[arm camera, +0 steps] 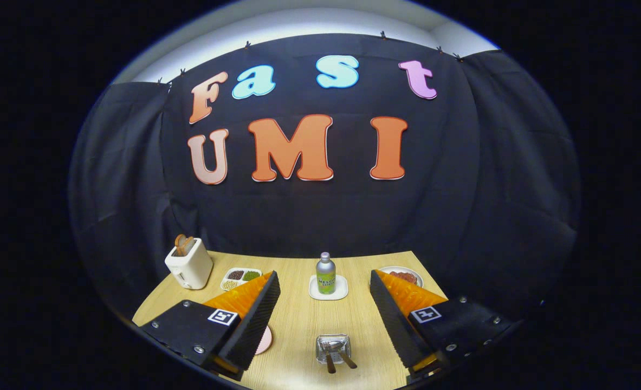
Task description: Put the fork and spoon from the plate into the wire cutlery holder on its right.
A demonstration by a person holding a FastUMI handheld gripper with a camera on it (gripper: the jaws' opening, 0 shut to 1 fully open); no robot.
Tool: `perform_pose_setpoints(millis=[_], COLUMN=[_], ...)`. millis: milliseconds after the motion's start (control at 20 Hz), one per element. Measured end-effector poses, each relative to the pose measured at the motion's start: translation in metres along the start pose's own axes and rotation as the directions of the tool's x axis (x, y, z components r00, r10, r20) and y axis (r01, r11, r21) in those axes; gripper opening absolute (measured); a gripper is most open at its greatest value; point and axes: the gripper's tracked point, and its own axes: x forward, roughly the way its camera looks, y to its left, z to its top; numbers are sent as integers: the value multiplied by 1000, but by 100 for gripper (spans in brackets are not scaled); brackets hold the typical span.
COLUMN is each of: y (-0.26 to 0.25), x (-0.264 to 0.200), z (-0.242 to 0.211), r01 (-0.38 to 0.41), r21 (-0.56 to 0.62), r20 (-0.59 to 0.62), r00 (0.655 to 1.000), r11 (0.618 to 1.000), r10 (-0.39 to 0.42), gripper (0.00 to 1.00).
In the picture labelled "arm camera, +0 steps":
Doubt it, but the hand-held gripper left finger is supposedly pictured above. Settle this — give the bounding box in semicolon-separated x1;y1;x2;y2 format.
139;270;282;382

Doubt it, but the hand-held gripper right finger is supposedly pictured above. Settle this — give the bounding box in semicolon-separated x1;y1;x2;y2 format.
369;269;517;381

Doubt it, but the spoon with brown handle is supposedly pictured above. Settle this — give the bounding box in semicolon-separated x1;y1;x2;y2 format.
332;341;358;370

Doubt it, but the pink round plate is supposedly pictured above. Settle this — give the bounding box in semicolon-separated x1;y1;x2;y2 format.
254;325;273;356

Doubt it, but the white divided dish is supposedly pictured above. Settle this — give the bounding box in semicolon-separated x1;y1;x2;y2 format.
221;268;263;292

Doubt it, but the white oval bowl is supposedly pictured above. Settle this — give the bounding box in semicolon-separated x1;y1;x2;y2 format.
377;265;424;288

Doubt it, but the white square coaster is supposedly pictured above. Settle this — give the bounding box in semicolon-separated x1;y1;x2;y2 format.
308;274;349;301

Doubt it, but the green soda bottle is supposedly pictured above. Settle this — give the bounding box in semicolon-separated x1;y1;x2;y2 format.
316;252;336;295

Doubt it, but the white toaster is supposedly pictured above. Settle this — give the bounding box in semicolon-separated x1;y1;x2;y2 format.
165;237;213;290

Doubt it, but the metal wire basket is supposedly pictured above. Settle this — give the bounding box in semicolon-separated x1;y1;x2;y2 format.
315;334;352;365

